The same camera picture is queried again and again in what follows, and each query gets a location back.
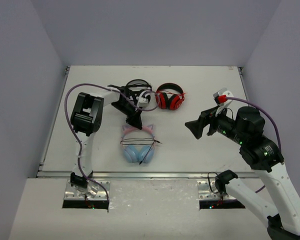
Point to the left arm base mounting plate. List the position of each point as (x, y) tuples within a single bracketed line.
[(93, 192)]

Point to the pink blue cat-ear headphones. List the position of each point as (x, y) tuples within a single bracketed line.
[(138, 149)]

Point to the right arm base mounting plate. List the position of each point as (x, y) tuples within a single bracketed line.
[(207, 190)]

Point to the aluminium table edge rail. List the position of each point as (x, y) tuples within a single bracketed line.
[(135, 175)]

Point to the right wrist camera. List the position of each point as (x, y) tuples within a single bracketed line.
[(220, 97)]

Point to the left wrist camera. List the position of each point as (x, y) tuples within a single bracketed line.
[(143, 98)]

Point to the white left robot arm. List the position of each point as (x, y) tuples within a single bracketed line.
[(86, 119)]

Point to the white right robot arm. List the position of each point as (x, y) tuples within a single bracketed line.
[(281, 217)]

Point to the red black headphones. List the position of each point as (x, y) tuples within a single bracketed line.
[(169, 96)]

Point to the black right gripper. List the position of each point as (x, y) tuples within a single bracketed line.
[(210, 117)]

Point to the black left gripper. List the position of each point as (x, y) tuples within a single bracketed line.
[(131, 115)]

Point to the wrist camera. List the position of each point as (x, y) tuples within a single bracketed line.
[(143, 98), (220, 97)]

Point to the white black headphones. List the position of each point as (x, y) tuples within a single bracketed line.
[(140, 87)]

